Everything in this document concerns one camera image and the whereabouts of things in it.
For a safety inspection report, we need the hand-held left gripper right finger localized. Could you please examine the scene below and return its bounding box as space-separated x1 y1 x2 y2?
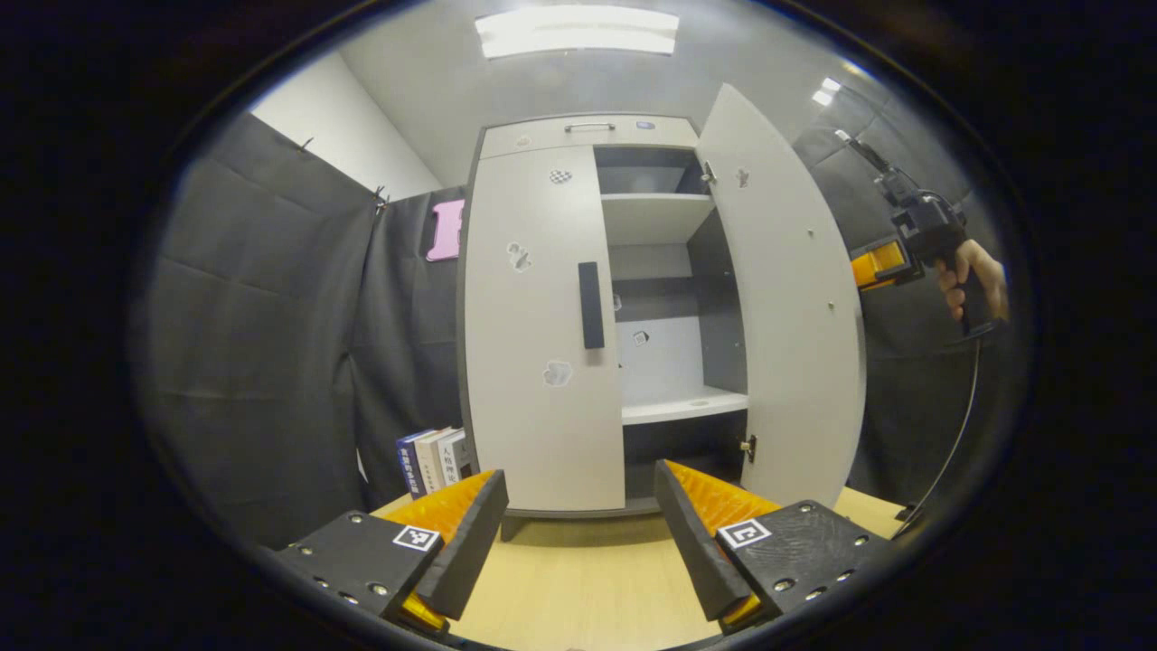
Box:
654 458 894 634

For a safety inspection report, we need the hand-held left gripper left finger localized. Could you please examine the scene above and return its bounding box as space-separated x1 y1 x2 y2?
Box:
271 468 510 636

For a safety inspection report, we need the grey shoe cabinet door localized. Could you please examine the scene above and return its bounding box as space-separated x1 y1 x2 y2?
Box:
463 145 626 513
696 83 867 509

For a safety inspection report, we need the grey double-door shoe cabinet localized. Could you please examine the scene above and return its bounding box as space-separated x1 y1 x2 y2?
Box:
456 113 757 543

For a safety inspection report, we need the blue book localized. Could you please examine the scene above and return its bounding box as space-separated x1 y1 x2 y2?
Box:
396 430 435 499

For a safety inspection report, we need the black backdrop cloth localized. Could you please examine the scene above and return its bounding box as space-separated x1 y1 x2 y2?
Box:
136 86 1022 552

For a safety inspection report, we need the rectangular ceiling lamp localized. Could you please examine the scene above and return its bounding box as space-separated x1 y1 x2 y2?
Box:
474 5 681 61

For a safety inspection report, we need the black cable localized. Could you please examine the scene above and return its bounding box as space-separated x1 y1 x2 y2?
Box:
893 338 983 542

